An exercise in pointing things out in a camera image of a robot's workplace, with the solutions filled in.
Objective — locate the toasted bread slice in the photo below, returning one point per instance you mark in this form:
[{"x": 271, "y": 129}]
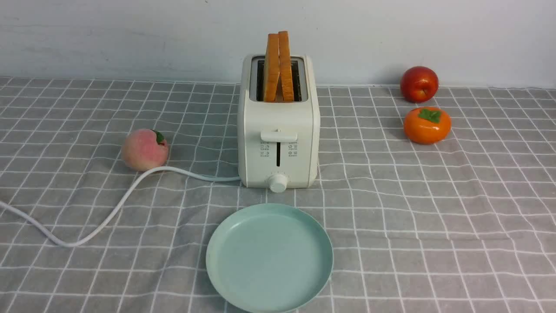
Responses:
[
  {"x": 271, "y": 68},
  {"x": 285, "y": 67}
]

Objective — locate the white two-slot toaster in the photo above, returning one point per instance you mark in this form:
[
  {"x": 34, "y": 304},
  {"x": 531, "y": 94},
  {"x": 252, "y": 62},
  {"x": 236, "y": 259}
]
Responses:
[{"x": 278, "y": 142}]

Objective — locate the light green round plate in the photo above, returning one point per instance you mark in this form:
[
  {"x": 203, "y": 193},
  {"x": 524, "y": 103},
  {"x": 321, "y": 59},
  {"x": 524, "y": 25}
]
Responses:
[{"x": 269, "y": 258}]

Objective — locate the pink peach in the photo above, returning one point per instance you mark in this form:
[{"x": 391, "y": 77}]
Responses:
[{"x": 145, "y": 149}]

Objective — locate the orange persimmon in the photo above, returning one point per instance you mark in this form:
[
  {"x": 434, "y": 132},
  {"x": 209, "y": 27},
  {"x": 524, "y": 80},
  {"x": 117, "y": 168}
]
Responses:
[{"x": 427, "y": 125}]

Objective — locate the red apple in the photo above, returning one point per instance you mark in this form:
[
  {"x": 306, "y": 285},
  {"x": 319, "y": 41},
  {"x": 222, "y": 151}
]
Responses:
[{"x": 419, "y": 84}]

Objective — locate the grey checked tablecloth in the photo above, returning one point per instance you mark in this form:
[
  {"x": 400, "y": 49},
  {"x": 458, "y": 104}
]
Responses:
[{"x": 465, "y": 225}]

